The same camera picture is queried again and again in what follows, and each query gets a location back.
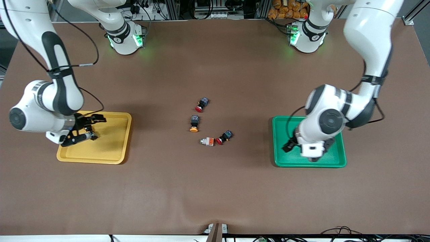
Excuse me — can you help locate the yellow plastic tray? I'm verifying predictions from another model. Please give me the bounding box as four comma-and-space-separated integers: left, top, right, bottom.
56, 110, 132, 165

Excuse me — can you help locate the green plastic tray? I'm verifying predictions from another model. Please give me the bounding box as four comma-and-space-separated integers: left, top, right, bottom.
271, 116, 347, 168

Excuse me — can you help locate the red mushroom push button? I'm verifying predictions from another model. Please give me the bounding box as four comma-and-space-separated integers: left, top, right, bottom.
195, 97, 209, 113
215, 130, 233, 145

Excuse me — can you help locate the yellow mushroom push button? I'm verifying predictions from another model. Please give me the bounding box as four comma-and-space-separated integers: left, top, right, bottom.
189, 115, 201, 133

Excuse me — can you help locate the orange packets pile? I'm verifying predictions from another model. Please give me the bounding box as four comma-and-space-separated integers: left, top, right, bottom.
268, 0, 309, 19

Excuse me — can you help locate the white power strip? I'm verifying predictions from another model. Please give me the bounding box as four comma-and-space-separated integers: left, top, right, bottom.
198, 12, 233, 20

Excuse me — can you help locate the black electronics unit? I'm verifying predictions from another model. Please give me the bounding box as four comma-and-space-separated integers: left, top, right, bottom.
181, 0, 256, 19

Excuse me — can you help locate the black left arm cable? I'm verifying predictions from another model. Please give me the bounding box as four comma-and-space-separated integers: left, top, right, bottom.
287, 59, 385, 140

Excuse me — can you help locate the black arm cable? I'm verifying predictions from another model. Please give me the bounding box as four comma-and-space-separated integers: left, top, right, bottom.
287, 59, 385, 140
0, 0, 104, 117

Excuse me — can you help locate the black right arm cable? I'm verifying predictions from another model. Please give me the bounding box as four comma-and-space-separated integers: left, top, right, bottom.
0, 0, 104, 117

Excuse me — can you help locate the white table edge rail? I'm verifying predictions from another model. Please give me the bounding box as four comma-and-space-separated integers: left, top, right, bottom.
0, 234, 430, 242

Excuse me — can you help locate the white bracket with post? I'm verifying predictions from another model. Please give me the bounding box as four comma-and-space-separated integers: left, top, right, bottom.
203, 223, 229, 242

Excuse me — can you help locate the black cable tangle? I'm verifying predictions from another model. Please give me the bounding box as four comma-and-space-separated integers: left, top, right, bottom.
128, 0, 177, 21

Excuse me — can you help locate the black cable bundle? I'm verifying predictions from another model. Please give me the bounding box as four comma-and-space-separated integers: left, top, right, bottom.
319, 226, 430, 242

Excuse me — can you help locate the aluminium frame profile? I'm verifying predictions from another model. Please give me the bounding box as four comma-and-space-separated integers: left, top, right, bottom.
402, 0, 430, 26

